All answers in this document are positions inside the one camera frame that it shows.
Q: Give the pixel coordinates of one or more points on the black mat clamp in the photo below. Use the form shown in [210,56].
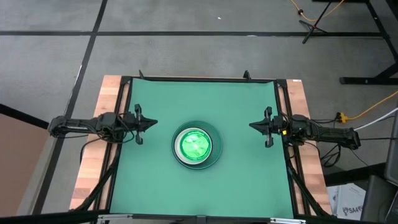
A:
[141,74]
[247,75]

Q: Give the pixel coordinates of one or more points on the green table mat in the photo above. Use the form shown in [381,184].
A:
[155,180]

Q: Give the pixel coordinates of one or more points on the black aluminium table frame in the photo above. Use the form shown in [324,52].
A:
[128,90]

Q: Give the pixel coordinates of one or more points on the grey case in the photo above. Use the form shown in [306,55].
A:
[381,199]

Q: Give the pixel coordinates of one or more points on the dark teal plastic plate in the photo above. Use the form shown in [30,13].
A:
[217,146]

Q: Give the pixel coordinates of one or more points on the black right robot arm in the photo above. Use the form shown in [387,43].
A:
[326,133]

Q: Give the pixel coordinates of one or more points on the green translucent plastic plate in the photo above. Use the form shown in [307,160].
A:
[196,144]

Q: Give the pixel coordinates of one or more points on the brown board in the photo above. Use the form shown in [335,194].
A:
[18,161]

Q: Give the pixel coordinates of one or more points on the black table leg frame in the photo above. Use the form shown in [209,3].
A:
[385,73]

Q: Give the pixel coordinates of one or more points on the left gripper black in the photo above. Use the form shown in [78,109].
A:
[138,124]

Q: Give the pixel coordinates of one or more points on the black tripod stand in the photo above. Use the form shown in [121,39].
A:
[312,26]

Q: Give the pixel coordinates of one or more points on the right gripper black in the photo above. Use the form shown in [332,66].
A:
[270,126]

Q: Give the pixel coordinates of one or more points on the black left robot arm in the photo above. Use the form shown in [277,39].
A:
[77,124]

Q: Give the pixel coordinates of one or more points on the white printed cardboard box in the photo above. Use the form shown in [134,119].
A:
[346,202]

